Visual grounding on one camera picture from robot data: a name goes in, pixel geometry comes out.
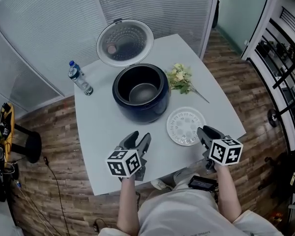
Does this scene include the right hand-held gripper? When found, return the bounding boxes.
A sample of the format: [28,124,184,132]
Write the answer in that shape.
[197,125,244,175]

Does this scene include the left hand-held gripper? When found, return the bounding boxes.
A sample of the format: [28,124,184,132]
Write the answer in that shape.
[107,131,152,181]

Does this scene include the white steamer tray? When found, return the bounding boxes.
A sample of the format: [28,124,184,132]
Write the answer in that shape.
[166,106,207,147]

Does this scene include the dark blue rice cooker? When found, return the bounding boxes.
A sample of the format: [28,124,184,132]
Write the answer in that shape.
[96,18,172,125]

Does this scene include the dark pot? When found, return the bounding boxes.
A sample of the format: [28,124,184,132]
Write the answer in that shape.
[116,66,162,106]

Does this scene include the person's right forearm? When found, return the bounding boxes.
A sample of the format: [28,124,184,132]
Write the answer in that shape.
[215,165,243,223]

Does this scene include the person's left forearm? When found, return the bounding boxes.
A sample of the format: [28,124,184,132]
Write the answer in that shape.
[117,178,140,233]

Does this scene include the black waist device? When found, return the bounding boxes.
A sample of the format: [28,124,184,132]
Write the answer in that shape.
[188,175,217,192]

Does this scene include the person's light trousers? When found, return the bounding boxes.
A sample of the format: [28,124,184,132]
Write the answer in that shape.
[173,167,201,189]

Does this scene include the person's white shoe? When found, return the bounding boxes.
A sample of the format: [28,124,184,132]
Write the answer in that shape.
[151,178,174,191]

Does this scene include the black round wheel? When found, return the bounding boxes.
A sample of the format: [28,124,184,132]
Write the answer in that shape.
[267,109,281,128]

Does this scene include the yellow artificial flower bunch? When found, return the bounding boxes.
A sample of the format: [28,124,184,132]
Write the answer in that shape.
[165,63,210,104]

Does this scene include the clear water bottle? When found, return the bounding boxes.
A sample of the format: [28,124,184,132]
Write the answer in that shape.
[68,67,94,96]

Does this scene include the person's white shirt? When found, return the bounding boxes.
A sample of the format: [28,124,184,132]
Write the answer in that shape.
[98,187,281,236]

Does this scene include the black equipment with yellow tag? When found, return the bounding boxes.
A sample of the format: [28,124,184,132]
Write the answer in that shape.
[258,151,295,206]

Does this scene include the black metal rack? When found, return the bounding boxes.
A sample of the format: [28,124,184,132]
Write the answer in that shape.
[245,6,295,157]

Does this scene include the blue drink bottle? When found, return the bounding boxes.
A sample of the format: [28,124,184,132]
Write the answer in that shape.
[69,60,85,76]

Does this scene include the round yellow side table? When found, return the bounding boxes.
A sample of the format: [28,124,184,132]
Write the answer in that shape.
[0,102,42,173]

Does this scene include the black power adapter cable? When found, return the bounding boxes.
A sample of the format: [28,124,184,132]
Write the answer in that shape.
[93,218,114,233]
[43,156,72,236]

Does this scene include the black device with cables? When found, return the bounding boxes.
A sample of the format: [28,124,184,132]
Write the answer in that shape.
[0,103,13,176]

